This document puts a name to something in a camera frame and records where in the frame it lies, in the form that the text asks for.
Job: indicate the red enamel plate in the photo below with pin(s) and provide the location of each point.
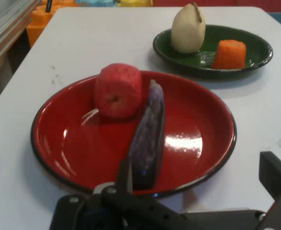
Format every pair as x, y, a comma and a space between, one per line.
82, 143

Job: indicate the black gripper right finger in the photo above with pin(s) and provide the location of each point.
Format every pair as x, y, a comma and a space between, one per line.
277, 175

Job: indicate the aluminium rail along table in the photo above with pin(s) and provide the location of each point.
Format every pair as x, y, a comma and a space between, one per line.
6, 28

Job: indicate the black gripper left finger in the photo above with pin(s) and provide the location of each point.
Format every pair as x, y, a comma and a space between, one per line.
121, 206

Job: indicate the yellow giant building block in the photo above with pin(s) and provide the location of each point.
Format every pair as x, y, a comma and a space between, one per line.
135, 3

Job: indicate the orange giant building block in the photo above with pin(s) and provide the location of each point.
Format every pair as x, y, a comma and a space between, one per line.
41, 21

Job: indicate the purple toy eggplant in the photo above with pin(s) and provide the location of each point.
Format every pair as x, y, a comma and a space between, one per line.
149, 143

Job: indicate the black tripod stand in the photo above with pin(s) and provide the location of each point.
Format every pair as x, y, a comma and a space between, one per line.
48, 5

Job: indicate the red toy apple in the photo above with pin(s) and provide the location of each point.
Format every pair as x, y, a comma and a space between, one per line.
117, 91

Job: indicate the green enamel plate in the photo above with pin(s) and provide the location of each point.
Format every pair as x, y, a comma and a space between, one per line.
257, 48

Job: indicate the blue giant building block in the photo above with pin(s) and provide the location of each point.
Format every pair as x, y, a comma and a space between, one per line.
94, 3

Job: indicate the orange toy fruit chunk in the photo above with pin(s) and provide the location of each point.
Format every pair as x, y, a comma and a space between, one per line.
230, 55

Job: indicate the red giant building block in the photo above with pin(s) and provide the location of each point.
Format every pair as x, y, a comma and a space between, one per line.
226, 3

